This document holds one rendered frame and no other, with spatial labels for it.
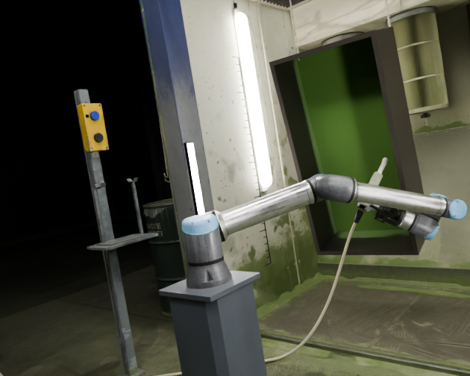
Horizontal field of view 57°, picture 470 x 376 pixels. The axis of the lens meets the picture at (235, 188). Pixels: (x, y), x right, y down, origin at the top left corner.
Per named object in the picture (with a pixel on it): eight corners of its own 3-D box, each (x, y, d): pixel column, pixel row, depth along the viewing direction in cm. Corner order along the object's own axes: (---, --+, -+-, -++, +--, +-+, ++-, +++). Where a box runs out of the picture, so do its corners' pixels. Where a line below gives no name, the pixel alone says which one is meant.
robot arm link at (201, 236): (187, 265, 171) (180, 221, 170) (186, 257, 188) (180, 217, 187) (225, 258, 173) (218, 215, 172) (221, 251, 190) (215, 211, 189)
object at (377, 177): (353, 236, 216) (369, 203, 202) (345, 233, 218) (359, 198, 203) (377, 188, 251) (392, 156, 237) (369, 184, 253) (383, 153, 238)
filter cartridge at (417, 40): (424, 126, 304) (406, 7, 299) (391, 131, 339) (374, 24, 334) (465, 118, 314) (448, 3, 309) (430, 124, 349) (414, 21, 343)
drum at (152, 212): (151, 306, 370) (133, 205, 365) (210, 288, 398) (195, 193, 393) (176, 324, 319) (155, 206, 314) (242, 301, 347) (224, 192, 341)
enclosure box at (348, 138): (336, 231, 297) (295, 56, 270) (430, 228, 262) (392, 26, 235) (317, 254, 270) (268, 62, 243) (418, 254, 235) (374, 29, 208)
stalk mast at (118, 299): (133, 370, 254) (82, 91, 244) (139, 372, 250) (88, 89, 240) (124, 374, 250) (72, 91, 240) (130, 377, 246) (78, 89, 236)
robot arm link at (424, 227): (437, 224, 214) (429, 242, 213) (413, 212, 216) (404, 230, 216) (443, 223, 204) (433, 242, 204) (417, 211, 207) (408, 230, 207)
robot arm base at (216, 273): (210, 290, 167) (205, 265, 166) (177, 286, 179) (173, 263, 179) (241, 275, 181) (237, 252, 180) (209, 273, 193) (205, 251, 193)
